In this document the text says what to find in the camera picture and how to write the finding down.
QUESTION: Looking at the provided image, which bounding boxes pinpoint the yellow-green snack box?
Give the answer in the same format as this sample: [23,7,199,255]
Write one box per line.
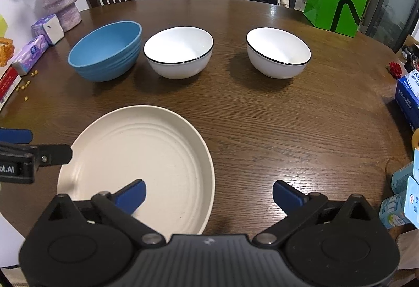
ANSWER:
[0,14,15,67]

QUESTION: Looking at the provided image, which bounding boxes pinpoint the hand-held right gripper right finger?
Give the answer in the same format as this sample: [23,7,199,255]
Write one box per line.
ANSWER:
[255,180,374,247]

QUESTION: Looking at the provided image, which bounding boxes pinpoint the light blue yogurt cup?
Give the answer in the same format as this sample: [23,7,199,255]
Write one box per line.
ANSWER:
[391,149,419,195]
[379,176,419,229]

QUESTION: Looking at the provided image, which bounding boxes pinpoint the blue ribbed bowl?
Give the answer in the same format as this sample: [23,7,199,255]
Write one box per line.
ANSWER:
[68,21,143,82]

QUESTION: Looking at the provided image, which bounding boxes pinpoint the purple tissue pack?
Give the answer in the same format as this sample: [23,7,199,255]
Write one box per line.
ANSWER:
[12,35,50,76]

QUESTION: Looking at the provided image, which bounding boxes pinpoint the scattered yellow kernels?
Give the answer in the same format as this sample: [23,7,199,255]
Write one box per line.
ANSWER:
[15,69,40,101]

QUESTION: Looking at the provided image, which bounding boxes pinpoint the blue tissue pack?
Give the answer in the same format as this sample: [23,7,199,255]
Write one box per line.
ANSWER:
[394,70,419,132]

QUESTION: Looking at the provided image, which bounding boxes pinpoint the small red flower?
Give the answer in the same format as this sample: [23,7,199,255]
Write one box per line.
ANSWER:
[386,61,404,79]

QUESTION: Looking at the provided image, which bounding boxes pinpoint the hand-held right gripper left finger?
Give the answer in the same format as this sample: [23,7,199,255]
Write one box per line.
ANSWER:
[48,180,166,249]

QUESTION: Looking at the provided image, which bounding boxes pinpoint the pink speckled vase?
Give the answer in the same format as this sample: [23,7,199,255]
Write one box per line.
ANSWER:
[37,0,82,33]

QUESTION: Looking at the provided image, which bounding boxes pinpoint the white bowl with black rim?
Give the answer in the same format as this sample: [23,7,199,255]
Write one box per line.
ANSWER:
[246,27,312,80]
[143,26,214,80]

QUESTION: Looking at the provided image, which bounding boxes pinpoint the red box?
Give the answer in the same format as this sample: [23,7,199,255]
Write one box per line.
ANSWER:
[0,66,23,111]

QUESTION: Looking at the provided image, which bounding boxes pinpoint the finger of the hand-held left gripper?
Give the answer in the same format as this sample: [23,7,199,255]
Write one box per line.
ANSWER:
[0,129,34,144]
[0,142,73,167]

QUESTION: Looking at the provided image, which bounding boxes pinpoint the purple and white box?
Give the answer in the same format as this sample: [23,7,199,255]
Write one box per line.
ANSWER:
[31,14,65,46]

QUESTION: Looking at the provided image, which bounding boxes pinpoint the cream round plate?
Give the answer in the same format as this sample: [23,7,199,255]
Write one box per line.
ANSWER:
[57,105,216,235]

